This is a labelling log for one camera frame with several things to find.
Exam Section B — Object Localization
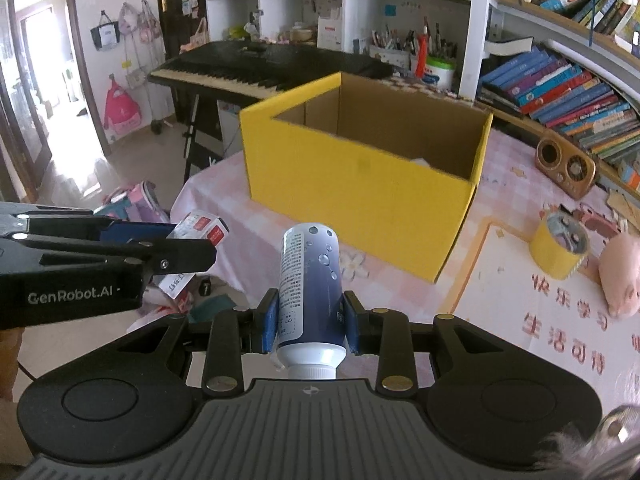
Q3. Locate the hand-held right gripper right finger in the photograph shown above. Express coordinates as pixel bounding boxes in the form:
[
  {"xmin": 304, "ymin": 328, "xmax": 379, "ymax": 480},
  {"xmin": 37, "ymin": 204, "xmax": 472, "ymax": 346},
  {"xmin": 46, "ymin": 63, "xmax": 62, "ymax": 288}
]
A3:
[{"xmin": 344, "ymin": 291, "xmax": 506, "ymax": 396}]

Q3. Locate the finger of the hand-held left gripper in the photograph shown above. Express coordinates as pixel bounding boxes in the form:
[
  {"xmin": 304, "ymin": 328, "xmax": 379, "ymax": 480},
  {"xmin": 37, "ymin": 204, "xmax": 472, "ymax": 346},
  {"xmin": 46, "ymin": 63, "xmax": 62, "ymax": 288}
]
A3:
[
  {"xmin": 0, "ymin": 202, "xmax": 177, "ymax": 242},
  {"xmin": 15, "ymin": 237, "xmax": 218, "ymax": 281}
]

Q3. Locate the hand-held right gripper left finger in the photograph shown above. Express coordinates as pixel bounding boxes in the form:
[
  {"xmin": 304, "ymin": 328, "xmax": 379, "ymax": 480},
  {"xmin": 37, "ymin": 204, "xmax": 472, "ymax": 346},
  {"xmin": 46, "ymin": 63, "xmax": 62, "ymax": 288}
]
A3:
[{"xmin": 115, "ymin": 288, "xmax": 279, "ymax": 393}]

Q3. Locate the white red medicine box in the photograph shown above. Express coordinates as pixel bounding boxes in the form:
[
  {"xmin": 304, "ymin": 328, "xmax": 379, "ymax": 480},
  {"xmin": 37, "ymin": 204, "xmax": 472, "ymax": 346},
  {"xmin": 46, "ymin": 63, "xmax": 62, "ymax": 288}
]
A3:
[{"xmin": 172, "ymin": 210, "xmax": 231, "ymax": 247}]

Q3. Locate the white blue spray bottle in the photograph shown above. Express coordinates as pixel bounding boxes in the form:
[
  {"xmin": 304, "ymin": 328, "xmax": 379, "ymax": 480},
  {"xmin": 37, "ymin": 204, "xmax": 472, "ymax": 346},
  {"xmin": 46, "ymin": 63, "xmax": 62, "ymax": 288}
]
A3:
[{"xmin": 272, "ymin": 222, "xmax": 347, "ymax": 381}]

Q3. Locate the yellow cardboard box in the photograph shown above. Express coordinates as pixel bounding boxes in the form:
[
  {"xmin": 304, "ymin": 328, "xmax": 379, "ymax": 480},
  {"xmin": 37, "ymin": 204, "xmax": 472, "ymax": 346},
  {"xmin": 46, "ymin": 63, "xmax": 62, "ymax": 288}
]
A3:
[{"xmin": 239, "ymin": 72, "xmax": 494, "ymax": 285}]

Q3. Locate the yellow tape roll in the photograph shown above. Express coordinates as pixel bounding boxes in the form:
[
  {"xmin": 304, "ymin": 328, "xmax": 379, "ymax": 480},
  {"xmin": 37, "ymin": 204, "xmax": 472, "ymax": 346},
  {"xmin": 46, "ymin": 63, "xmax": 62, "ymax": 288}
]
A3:
[{"xmin": 529, "ymin": 210, "xmax": 591, "ymax": 281}]

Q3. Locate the pink pig plush toy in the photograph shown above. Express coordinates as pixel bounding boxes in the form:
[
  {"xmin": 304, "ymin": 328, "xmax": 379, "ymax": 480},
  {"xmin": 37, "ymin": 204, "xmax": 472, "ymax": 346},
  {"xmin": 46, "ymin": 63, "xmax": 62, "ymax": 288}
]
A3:
[{"xmin": 597, "ymin": 232, "xmax": 640, "ymax": 318}]

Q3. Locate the person's left forearm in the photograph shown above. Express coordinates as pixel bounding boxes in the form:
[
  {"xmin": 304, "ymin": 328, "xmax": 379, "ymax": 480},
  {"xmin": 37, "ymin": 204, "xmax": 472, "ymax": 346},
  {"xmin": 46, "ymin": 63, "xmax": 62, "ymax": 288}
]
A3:
[{"xmin": 0, "ymin": 327, "xmax": 23, "ymax": 403}]

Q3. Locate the white red plastic bag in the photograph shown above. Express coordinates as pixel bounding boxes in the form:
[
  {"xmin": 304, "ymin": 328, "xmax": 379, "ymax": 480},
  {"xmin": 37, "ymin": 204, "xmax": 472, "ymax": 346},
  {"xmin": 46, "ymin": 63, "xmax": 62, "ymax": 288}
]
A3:
[{"xmin": 140, "ymin": 272, "xmax": 201, "ymax": 316}]

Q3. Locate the pink purple backpack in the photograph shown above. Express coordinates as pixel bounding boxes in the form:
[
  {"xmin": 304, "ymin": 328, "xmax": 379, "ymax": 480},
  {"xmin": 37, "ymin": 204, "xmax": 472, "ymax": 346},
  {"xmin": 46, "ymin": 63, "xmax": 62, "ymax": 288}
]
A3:
[{"xmin": 92, "ymin": 181, "xmax": 173, "ymax": 224}]

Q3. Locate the teal cloth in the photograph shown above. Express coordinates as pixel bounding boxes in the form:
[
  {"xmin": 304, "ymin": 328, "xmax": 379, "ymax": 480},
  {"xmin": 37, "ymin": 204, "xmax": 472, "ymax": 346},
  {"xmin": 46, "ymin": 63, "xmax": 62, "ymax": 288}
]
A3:
[{"xmin": 190, "ymin": 295, "xmax": 236, "ymax": 323}]

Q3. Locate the black keyboard stand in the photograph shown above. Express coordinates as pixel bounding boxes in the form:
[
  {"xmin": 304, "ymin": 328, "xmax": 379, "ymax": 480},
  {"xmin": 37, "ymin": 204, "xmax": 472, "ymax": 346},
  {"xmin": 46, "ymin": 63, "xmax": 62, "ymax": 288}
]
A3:
[{"xmin": 182, "ymin": 92, "xmax": 223, "ymax": 183}]

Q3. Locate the pink hanging backpack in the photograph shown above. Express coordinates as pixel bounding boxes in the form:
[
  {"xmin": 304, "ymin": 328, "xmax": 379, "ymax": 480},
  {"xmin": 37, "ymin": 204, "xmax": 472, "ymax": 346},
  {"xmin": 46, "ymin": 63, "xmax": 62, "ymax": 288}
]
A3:
[{"xmin": 103, "ymin": 74, "xmax": 142, "ymax": 136}]

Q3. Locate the black white tote bag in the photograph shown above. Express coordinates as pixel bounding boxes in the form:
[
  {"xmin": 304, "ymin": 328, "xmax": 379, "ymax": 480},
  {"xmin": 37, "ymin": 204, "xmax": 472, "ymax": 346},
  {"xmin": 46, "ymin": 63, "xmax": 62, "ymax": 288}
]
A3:
[{"xmin": 90, "ymin": 10, "xmax": 121, "ymax": 52}]

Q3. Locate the small pink handbag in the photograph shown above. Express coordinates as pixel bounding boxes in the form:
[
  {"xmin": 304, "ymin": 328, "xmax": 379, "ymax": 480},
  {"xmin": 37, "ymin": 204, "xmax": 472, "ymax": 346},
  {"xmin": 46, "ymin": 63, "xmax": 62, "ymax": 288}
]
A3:
[{"xmin": 187, "ymin": 17, "xmax": 210, "ymax": 51}]

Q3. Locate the dark wooden door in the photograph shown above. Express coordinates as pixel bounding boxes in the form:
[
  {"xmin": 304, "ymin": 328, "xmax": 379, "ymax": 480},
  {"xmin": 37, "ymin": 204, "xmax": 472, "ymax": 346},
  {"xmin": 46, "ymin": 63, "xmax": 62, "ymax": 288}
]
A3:
[{"xmin": 155, "ymin": 0, "xmax": 236, "ymax": 58}]

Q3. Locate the black electronic piano keyboard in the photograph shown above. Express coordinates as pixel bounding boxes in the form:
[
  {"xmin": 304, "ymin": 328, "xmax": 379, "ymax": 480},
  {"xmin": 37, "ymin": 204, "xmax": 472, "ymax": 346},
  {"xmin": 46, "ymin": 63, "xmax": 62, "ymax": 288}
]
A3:
[{"xmin": 148, "ymin": 41, "xmax": 393, "ymax": 101}]

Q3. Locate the white cabinet shelf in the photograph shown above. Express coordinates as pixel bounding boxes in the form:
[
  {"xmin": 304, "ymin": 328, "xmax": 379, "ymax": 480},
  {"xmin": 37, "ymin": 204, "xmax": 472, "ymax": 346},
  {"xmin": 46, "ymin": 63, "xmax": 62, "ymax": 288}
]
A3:
[{"xmin": 205, "ymin": 0, "xmax": 473, "ymax": 96}]

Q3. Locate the white tub green lid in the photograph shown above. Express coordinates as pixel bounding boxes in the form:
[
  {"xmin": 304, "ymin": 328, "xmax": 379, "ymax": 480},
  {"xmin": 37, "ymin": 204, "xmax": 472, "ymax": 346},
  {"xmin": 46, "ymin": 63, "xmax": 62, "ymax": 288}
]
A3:
[{"xmin": 424, "ymin": 55, "xmax": 457, "ymax": 92}]

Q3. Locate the fluffy grey cloth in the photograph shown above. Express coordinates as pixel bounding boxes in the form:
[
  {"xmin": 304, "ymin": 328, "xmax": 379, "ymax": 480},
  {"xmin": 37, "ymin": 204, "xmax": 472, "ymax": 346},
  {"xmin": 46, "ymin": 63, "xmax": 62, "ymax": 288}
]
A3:
[{"xmin": 532, "ymin": 405, "xmax": 640, "ymax": 480}]

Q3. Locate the wooden retro speaker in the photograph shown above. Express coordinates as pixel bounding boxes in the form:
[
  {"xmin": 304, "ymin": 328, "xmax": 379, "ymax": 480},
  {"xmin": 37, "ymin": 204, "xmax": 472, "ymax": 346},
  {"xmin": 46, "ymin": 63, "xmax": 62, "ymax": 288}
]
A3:
[{"xmin": 534, "ymin": 130, "xmax": 598, "ymax": 192}]

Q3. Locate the white pen holder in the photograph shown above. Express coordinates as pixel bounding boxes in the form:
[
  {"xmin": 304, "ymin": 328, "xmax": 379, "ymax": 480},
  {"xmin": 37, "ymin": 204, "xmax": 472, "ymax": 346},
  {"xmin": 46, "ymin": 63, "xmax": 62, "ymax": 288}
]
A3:
[{"xmin": 369, "ymin": 44, "xmax": 408, "ymax": 67}]

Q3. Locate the white red carton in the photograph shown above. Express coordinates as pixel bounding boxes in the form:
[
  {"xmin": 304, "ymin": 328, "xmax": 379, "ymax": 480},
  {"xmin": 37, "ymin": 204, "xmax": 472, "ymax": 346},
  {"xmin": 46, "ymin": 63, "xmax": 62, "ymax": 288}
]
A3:
[{"xmin": 317, "ymin": 16, "xmax": 343, "ymax": 51}]

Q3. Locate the red white glue bottle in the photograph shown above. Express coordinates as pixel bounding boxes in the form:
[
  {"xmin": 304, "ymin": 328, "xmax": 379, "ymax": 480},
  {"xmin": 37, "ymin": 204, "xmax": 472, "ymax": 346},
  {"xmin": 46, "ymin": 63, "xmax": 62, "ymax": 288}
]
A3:
[{"xmin": 415, "ymin": 19, "xmax": 431, "ymax": 78}]

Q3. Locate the bunch of pens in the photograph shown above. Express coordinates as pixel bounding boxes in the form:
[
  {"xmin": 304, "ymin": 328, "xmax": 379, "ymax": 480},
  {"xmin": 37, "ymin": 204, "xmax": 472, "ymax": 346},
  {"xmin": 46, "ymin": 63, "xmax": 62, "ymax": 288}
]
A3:
[{"xmin": 370, "ymin": 17, "xmax": 458, "ymax": 61}]

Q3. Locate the row of blue leaning books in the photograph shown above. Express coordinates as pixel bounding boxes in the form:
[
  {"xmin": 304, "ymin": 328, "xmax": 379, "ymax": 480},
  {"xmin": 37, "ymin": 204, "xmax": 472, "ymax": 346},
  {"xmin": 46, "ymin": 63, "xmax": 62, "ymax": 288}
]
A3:
[{"xmin": 477, "ymin": 45, "xmax": 640, "ymax": 161}]

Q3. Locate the white wooden bookshelf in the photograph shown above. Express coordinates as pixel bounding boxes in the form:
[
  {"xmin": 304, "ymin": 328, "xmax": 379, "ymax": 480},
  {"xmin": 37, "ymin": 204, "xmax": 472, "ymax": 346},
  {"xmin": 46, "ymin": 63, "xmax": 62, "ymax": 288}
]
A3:
[{"xmin": 457, "ymin": 0, "xmax": 640, "ymax": 201}]

